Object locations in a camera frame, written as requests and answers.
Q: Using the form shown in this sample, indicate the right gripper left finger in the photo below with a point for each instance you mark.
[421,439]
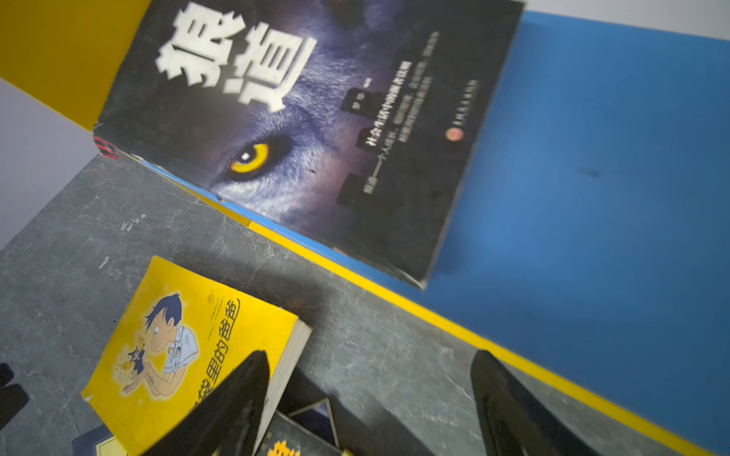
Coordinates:
[228,420]

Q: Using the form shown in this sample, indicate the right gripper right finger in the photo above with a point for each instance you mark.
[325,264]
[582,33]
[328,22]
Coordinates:
[512,420]

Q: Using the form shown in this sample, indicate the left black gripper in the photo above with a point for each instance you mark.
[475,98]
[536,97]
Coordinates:
[12,396]

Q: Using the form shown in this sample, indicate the black yellow title book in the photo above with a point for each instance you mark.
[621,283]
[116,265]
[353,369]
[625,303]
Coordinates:
[285,437]

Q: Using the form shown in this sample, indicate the yellow cartoon boy book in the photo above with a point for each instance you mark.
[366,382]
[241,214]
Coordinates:
[179,338]

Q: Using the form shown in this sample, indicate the black wolf eye book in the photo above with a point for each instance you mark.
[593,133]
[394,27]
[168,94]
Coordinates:
[351,123]

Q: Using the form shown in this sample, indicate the navy book far left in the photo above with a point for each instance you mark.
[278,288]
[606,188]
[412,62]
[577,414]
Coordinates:
[98,442]

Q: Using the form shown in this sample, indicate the navy book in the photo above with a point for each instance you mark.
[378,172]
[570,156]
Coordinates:
[318,418]
[98,442]

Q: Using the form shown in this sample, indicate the yellow bookshelf pink blue shelves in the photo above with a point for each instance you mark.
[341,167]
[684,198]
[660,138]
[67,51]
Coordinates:
[589,246]

